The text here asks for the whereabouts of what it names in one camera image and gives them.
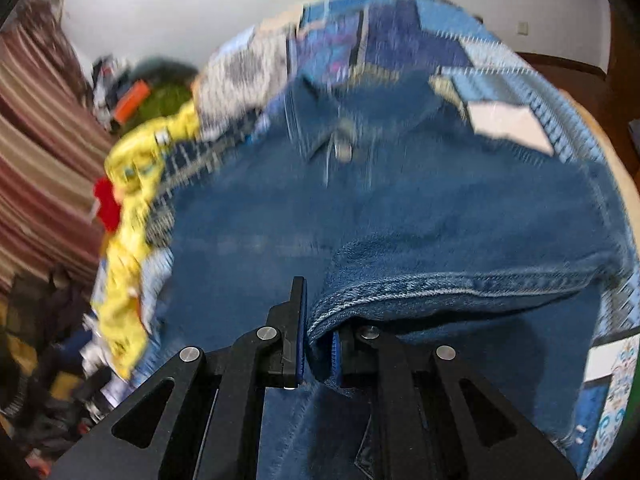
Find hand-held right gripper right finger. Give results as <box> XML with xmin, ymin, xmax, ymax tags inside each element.
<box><xmin>330</xmin><ymin>325</ymin><xmax>581</xmax><ymax>480</ymax></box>

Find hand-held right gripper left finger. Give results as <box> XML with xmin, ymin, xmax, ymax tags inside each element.
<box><xmin>50</xmin><ymin>276</ymin><xmax>307</xmax><ymax>480</ymax></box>

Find blue denim jeans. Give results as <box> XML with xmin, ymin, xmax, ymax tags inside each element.
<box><xmin>160</xmin><ymin>67</ymin><xmax>636</xmax><ymax>480</ymax></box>

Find red plush cloth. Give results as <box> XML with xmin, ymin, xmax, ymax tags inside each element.
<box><xmin>92</xmin><ymin>177</ymin><xmax>123</xmax><ymax>233</ymax></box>

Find dark cluttered pile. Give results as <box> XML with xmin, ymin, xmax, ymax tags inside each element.
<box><xmin>0</xmin><ymin>270</ymin><xmax>131</xmax><ymax>461</ymax></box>

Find yellow printed garment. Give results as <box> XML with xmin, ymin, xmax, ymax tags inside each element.
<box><xmin>92</xmin><ymin>102</ymin><xmax>203</xmax><ymax>381</ymax></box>

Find green patterned cloth cover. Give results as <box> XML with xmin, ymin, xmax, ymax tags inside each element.
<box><xmin>120</xmin><ymin>72</ymin><xmax>198</xmax><ymax>131</ymax></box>

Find orange box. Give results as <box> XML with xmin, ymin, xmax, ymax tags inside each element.
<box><xmin>112</xmin><ymin>82</ymin><xmax>151</xmax><ymax>123</ymax></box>

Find striped brown curtain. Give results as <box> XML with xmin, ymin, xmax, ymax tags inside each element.
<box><xmin>0</xmin><ymin>5</ymin><xmax>116</xmax><ymax>301</ymax></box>

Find blue patchwork bedspread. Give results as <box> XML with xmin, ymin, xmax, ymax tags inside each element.
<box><xmin>90</xmin><ymin>0</ymin><xmax>640</xmax><ymax>480</ymax></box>

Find peach bed sheet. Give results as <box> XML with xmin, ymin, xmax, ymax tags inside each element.
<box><xmin>570</xmin><ymin>100</ymin><xmax>636</xmax><ymax>221</ymax></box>

